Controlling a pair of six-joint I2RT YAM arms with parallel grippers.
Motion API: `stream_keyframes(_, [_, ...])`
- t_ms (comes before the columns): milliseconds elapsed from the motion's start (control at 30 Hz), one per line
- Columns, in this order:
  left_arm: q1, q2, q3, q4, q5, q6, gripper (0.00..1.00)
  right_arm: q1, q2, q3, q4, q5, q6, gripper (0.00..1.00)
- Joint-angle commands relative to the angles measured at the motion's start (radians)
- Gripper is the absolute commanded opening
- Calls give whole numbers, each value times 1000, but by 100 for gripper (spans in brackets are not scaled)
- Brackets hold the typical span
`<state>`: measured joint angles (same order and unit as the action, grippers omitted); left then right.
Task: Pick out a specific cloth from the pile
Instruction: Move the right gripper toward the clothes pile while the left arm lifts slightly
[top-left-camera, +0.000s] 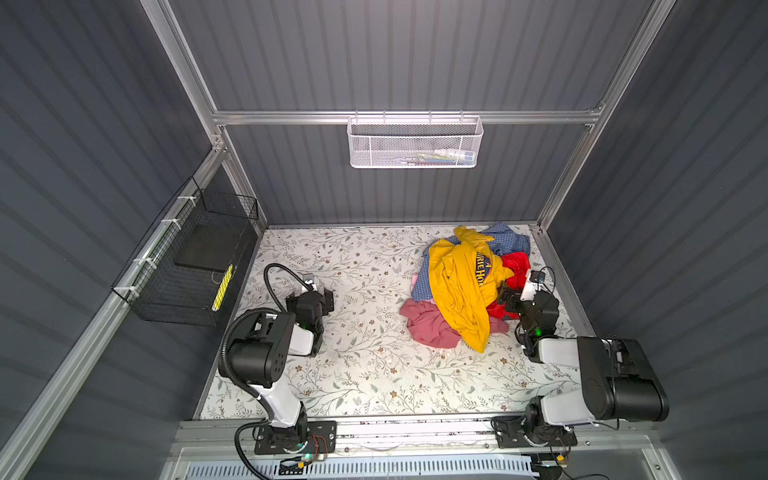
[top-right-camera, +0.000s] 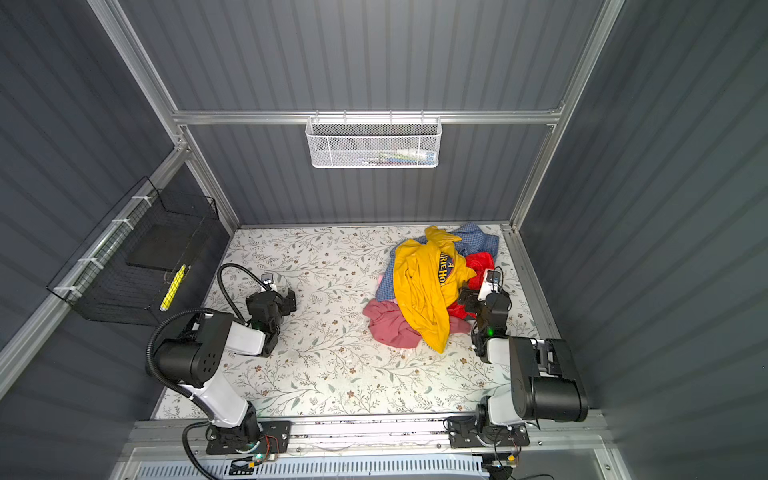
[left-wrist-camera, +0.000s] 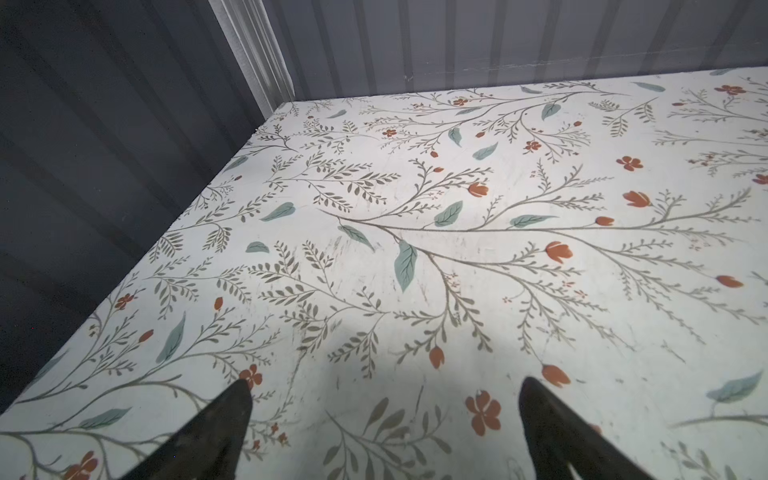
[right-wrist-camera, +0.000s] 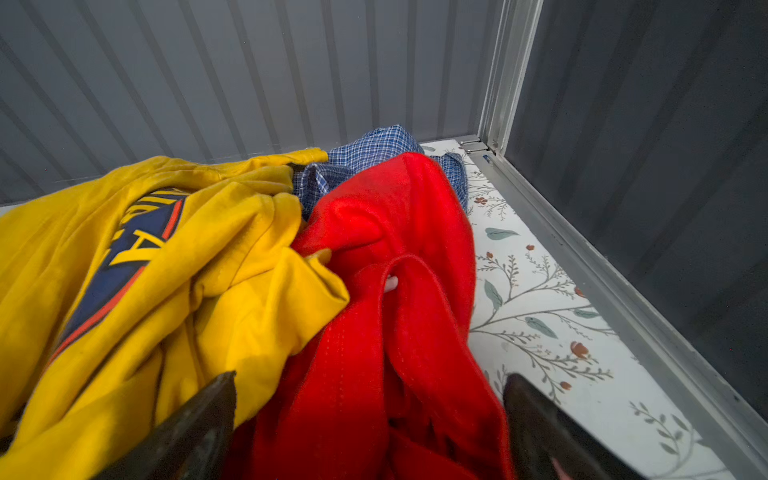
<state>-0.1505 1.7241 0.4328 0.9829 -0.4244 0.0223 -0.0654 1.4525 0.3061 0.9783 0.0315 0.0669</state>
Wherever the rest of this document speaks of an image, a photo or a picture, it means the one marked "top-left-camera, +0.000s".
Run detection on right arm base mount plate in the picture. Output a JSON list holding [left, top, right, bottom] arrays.
[[490, 415, 578, 449]]

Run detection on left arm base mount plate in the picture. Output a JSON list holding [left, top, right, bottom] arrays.
[[253, 421, 338, 455]]

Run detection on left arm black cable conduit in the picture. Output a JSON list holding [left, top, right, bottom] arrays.
[[217, 262, 316, 480]]

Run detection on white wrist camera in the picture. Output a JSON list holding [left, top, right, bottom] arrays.
[[302, 273, 320, 291], [520, 270, 546, 301]]

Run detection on floral patterned table mat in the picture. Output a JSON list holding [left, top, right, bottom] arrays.
[[199, 223, 582, 420]]

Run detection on white perforated vent strip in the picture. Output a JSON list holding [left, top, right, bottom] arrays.
[[182, 454, 541, 480]]

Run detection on yellow printed t-shirt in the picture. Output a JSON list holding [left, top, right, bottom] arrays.
[[429, 226, 512, 353]]

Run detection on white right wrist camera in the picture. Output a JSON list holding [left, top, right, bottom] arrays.
[[520, 270, 546, 301]]

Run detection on dark pink ribbed cloth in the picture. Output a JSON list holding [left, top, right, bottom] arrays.
[[399, 298, 510, 350]]

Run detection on red cloth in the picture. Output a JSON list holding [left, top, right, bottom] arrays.
[[486, 252, 531, 319]]

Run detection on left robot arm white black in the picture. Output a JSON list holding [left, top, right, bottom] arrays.
[[218, 288, 335, 429]]

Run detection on black foam pad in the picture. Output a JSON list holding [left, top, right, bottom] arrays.
[[174, 224, 247, 273]]

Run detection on black wire basket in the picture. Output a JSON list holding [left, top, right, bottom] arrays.
[[112, 181, 259, 327]]

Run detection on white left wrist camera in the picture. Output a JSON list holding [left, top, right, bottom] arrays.
[[302, 273, 320, 291]]

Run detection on items in white basket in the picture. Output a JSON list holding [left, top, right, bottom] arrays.
[[395, 148, 476, 168]]

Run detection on white wire mesh basket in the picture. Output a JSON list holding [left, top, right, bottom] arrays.
[[346, 113, 484, 169]]

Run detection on blue checkered shirt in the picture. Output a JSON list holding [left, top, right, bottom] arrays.
[[411, 223, 531, 302]]

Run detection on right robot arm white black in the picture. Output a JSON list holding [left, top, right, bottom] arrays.
[[493, 284, 670, 446]]

